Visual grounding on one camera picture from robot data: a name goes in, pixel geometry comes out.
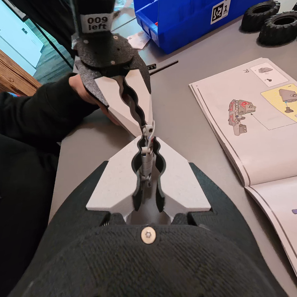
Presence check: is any person's left hand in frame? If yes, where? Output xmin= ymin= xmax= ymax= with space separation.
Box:
xmin=69 ymin=74 xmax=121 ymax=126

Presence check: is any blue bin with marker tag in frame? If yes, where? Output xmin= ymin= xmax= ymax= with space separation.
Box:
xmin=134 ymin=0 xmax=263 ymax=55

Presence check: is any black axle rod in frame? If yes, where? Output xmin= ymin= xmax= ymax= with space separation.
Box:
xmin=150 ymin=60 xmax=179 ymax=76

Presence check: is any black white marker tag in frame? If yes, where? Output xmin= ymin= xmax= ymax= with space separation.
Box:
xmin=210 ymin=0 xmax=231 ymax=25

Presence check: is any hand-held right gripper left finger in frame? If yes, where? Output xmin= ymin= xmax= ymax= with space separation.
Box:
xmin=85 ymin=136 xmax=142 ymax=212

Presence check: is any person's black sweater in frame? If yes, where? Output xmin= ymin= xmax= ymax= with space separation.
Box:
xmin=0 ymin=92 xmax=61 ymax=297

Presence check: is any small paper packet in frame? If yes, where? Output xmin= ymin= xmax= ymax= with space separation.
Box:
xmin=127 ymin=31 xmax=151 ymax=50

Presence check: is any brick instruction booklet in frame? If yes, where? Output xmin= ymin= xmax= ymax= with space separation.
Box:
xmin=188 ymin=57 xmax=297 ymax=278

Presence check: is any small grey brick panel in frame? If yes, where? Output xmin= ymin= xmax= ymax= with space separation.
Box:
xmin=142 ymin=120 xmax=155 ymax=155

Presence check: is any long grey brick assembly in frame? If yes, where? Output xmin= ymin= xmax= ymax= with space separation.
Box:
xmin=138 ymin=148 xmax=154 ymax=189

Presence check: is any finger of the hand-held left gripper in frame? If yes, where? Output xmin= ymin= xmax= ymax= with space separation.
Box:
xmin=93 ymin=76 xmax=143 ymax=138
xmin=125 ymin=67 xmax=153 ymax=126

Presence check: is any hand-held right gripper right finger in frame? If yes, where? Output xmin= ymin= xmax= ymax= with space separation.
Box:
xmin=154 ymin=136 xmax=212 ymax=212

